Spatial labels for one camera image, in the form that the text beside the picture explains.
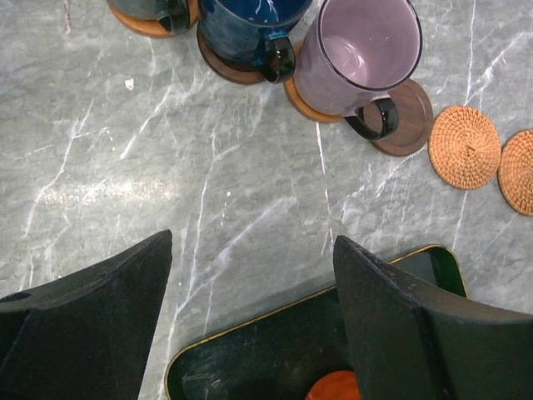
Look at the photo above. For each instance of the woven rattan coaster front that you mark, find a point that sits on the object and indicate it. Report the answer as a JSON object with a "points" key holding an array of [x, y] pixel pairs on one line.
{"points": [[515, 172]]}

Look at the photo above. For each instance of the orange cup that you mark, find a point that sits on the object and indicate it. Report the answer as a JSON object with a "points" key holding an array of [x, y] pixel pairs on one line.
{"points": [[340, 385]]}

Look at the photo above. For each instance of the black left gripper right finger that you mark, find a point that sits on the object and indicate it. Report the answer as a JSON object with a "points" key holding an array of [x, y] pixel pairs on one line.
{"points": [[410, 339]]}

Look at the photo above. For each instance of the woven rattan coaster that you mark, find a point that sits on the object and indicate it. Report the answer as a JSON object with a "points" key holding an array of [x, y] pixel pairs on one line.
{"points": [[464, 147], [515, 172]]}

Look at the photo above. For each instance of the dark walnut coaster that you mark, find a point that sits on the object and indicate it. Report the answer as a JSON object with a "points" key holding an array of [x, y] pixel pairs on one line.
{"points": [[415, 121], [235, 72]]}

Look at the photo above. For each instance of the lilac cup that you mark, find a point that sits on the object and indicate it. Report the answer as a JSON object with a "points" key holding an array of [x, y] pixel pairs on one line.
{"points": [[356, 52]]}

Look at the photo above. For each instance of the dark green cup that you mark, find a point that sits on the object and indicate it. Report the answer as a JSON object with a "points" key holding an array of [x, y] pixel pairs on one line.
{"points": [[154, 12]]}

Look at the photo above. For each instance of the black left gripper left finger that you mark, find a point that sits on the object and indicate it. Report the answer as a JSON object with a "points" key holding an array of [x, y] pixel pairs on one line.
{"points": [[87, 335]]}

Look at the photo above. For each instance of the dark blue cup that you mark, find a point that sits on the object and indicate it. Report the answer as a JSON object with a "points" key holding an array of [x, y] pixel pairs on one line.
{"points": [[254, 32]]}

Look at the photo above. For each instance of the black tray gold rim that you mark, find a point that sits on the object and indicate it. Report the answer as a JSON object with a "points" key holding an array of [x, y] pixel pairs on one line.
{"points": [[281, 354]]}

